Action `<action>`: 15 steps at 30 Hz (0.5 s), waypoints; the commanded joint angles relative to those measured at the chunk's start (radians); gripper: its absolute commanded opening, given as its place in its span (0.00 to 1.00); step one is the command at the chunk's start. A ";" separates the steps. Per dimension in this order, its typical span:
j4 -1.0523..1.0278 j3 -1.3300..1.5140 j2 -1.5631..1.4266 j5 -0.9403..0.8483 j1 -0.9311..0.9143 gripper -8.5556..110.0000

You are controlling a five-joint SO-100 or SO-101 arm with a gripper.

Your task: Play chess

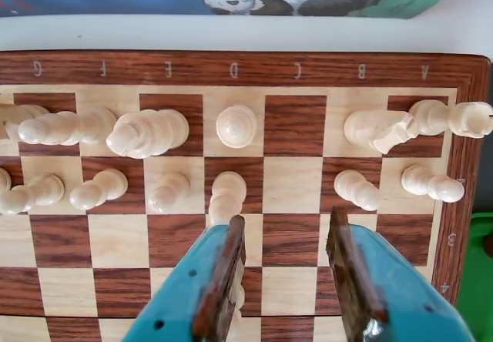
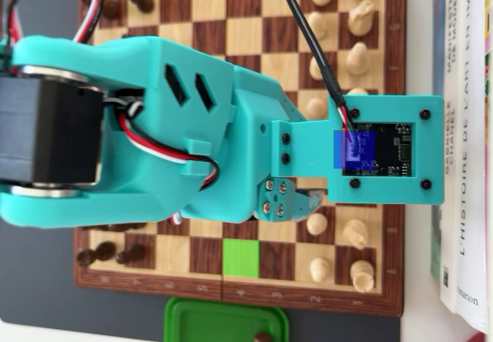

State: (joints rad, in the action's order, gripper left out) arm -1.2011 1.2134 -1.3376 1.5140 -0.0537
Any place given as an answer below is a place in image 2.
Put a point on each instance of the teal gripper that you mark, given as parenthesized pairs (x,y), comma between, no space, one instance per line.
(252,126)

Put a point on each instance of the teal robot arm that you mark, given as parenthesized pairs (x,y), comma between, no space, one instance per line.
(127,68)

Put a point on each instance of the light wooden chess king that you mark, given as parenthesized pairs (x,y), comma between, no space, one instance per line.
(357,92)

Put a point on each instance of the light wooden chess knight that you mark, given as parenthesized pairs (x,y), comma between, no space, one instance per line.
(355,234)
(361,18)

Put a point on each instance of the light wooden chess bishop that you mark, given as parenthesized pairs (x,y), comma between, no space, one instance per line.
(357,59)

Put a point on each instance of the light wooden chess rook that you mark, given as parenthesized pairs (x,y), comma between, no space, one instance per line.
(362,276)

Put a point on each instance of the dark wooden chess pawn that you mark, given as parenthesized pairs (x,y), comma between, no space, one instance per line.
(140,0)
(131,254)
(263,337)

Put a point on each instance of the wooden folding chessboard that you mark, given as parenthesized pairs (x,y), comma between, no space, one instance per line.
(208,30)

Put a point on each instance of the white Gabrielle Chanel book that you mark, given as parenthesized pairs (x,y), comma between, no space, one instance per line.
(451,222)

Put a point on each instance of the green plastic tray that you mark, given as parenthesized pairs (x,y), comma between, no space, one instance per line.
(215,324)

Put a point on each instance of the white art history book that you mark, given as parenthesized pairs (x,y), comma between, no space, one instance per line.
(471,203)

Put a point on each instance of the pink red object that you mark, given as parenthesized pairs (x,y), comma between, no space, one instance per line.
(481,337)

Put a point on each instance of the grey table mat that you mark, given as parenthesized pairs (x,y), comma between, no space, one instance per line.
(38,272)

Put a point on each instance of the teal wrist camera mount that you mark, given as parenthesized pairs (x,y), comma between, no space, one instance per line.
(308,145)

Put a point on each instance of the black camera circuit board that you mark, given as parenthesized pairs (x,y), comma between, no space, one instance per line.
(389,153)

